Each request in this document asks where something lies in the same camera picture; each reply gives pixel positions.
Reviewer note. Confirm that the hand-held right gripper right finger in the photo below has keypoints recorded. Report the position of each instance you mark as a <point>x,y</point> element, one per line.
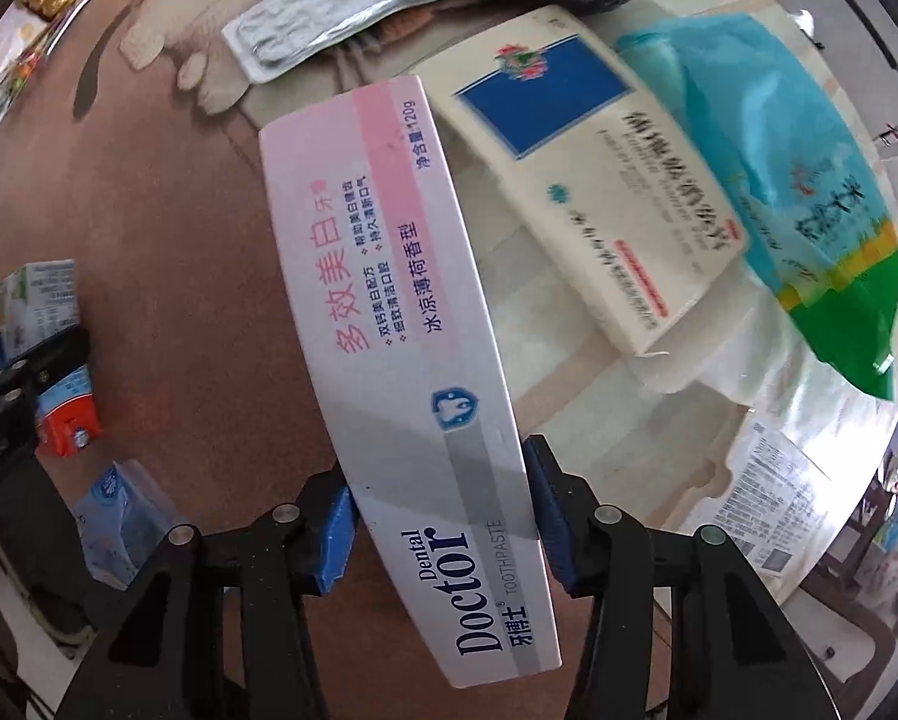
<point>550,510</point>

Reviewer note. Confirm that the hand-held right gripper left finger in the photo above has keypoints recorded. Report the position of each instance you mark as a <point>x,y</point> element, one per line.
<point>334,532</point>

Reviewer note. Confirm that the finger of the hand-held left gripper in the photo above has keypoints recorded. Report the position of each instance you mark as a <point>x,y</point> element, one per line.
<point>44,360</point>

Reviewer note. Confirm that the orange blue small box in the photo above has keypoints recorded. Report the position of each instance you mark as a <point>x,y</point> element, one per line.
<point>70,420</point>

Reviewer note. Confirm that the white pink toothpaste box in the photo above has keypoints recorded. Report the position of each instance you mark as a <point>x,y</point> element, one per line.
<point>389,277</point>

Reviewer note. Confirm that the cream medicine box blue panel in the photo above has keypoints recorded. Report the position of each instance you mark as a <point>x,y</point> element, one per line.
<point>606,202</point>

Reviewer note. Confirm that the blue green plastic bag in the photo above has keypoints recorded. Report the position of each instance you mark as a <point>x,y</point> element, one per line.
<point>778,165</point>

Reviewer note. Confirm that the silver blister pack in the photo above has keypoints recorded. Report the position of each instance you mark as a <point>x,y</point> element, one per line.
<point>321,22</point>

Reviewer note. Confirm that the green white small box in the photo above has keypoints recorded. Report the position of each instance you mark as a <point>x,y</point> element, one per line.
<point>40,300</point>

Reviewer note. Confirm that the white flattened packaging box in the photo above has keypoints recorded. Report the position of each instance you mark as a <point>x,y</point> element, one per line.
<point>606,427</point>

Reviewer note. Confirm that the light blue small box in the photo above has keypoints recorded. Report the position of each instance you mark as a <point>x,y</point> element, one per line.
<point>119,525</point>

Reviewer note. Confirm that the table with cat tablecloth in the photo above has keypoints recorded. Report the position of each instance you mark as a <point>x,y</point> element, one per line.
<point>179,240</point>

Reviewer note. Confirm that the yellow snack bag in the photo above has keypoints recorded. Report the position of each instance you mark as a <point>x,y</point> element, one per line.
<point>2,67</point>

